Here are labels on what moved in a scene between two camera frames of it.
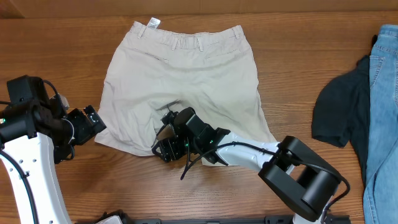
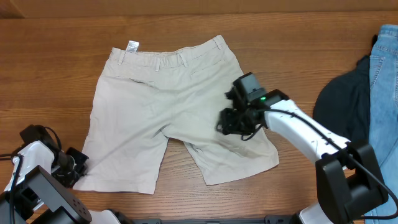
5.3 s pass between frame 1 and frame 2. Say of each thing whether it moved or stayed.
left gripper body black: moved
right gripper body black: moved
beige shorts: moved
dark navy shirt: stayed
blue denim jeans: stayed
